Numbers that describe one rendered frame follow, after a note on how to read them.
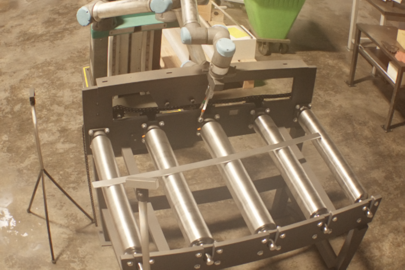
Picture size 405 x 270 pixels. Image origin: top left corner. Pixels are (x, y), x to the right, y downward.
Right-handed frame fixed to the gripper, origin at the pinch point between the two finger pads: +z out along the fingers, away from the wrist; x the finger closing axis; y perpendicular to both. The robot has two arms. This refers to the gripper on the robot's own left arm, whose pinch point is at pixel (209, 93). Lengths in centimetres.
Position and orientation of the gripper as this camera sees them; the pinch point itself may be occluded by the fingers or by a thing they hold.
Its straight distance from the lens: 269.7
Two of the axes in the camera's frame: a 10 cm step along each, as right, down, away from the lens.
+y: -9.4, 0.4, -3.3
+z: -2.3, 6.5, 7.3
